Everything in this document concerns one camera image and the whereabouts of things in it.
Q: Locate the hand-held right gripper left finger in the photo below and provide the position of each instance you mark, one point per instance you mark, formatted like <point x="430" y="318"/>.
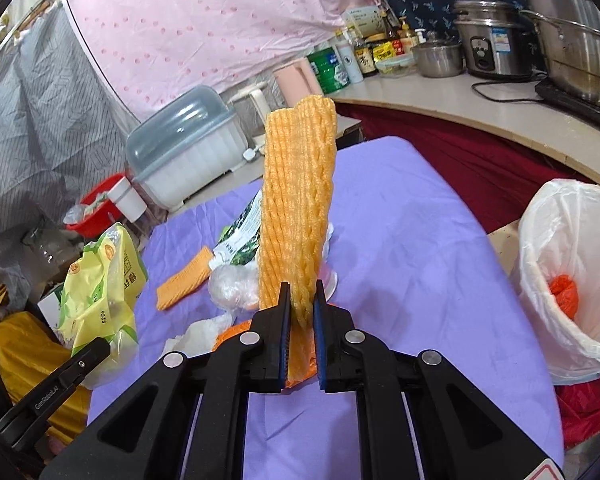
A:
<point x="281" y="360"/>

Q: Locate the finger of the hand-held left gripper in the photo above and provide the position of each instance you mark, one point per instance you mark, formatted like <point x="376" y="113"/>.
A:
<point x="91" y="357"/>

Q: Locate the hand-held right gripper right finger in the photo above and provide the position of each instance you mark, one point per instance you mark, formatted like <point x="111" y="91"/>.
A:
<point x="320" y="355"/>

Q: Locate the yellow green snack bag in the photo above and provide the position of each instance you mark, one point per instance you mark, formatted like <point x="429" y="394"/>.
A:
<point x="100" y="300"/>

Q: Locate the clear plastic bag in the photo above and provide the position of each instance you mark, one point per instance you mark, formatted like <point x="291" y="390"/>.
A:
<point x="230" y="285"/>

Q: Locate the short orange foam net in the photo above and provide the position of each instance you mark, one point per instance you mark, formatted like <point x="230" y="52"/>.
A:
<point x="182" y="280"/>

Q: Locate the green white printed carton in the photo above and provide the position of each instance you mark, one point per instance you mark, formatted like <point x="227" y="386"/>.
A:
<point x="240" y="240"/>

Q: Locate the long orange foam net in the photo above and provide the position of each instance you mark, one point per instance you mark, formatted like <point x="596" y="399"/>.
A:
<point x="295" y="185"/>

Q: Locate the bin with white liner bag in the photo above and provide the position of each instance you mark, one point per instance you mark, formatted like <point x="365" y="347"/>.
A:
<point x="545" y="240"/>

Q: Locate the orange mesh scrap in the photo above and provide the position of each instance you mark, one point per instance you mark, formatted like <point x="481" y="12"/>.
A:
<point x="230" y="334"/>

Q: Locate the small cardboard box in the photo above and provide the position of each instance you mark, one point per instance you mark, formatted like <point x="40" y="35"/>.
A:
<point x="50" y="307"/>

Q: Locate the clear plastic lid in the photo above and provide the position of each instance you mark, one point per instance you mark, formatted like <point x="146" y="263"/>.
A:
<point x="332" y="282"/>

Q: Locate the clear glass jar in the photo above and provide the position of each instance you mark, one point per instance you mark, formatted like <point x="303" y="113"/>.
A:
<point x="45" y="247"/>

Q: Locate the purple table cloth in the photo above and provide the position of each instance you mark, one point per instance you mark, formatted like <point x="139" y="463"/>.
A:
<point x="405" y="260"/>

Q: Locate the red plastic basin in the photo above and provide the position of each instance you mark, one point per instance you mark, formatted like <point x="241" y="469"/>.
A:
<point x="92" y="225"/>

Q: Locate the white plastic jar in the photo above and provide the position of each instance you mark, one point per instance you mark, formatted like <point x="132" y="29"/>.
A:
<point x="130" y="205"/>

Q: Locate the white power plug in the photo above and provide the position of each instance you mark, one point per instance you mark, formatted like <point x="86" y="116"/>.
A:
<point x="250" y="154"/>

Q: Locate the white dish box, translucent lid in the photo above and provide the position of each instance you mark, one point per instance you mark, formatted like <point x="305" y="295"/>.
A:
<point x="195" y="160"/>

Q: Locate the grey striped cloth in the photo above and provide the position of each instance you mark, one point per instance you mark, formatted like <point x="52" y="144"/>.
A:
<point x="45" y="125"/>

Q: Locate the dark red cloth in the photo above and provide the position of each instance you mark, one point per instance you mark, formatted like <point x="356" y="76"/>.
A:
<point x="455" y="160"/>

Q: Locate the orange mesh ball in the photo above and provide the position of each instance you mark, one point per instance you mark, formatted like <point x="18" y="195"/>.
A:
<point x="564" y="292"/>

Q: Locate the pink electric kettle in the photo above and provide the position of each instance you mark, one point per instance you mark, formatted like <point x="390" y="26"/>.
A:
<point x="295" y="82"/>

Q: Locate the green tin can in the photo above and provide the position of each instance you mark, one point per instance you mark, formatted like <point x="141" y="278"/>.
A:
<point x="327" y="72"/>

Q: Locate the white plastic bottle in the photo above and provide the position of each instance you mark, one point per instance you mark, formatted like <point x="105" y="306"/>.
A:
<point x="350" y="62"/>

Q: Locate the dark sauce bottle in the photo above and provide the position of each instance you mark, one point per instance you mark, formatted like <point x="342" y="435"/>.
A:
<point x="365" y="60"/>

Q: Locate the clear glass food container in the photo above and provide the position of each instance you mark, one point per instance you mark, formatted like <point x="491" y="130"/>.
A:
<point x="396" y="66"/>

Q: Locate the yellow label jar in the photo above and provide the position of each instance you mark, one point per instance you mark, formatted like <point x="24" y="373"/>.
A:
<point x="382" y="51"/>

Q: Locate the steel bowl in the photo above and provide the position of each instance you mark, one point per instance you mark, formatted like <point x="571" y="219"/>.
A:
<point x="437" y="60"/>

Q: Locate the red label jar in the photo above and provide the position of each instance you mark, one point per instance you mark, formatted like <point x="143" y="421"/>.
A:
<point x="398" y="46"/>

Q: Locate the thin dark glass bottle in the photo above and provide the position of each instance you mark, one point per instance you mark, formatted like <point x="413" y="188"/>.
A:
<point x="391" y="27"/>

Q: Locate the amber oil bottle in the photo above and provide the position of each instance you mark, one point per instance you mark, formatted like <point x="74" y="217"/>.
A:
<point x="406" y="30"/>

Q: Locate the pink dotted sheet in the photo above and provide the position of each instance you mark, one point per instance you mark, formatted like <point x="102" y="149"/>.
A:
<point x="205" y="25"/>

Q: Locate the black induction cooker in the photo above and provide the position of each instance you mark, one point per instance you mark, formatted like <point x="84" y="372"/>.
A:
<point x="565" y="97"/>

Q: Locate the steel rice cooker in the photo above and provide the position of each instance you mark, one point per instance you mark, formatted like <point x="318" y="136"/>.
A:
<point x="495" y="40"/>

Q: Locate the large steel steamer pot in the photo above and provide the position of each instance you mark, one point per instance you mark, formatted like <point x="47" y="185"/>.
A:
<point x="575" y="35"/>

